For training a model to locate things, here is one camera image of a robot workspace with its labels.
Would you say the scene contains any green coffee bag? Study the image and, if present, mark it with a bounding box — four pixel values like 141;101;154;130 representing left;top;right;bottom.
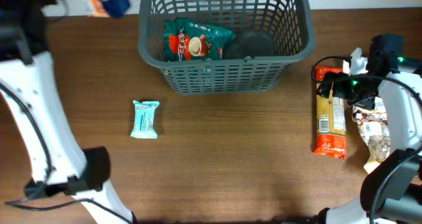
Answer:
164;18;236;61

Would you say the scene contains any colourful tissue multipack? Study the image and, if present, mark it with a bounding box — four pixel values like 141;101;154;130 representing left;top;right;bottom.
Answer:
42;0;131;18

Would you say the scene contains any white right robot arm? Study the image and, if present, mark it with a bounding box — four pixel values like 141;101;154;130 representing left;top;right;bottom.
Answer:
311;33;421;223

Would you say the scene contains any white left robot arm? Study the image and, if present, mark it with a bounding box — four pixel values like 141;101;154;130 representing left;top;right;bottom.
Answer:
1;0;136;223

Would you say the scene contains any beige brown snack bag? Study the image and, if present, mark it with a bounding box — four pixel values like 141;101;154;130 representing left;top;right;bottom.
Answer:
347;97;390;174

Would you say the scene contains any red spaghetti packet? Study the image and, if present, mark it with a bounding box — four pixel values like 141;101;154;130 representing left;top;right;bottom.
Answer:
313;66;347;159

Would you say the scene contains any grey plastic basket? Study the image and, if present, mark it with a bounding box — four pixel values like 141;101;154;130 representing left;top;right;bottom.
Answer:
138;0;316;95

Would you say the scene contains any light blue snack bar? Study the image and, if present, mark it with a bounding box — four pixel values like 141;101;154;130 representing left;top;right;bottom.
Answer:
131;100;160;139

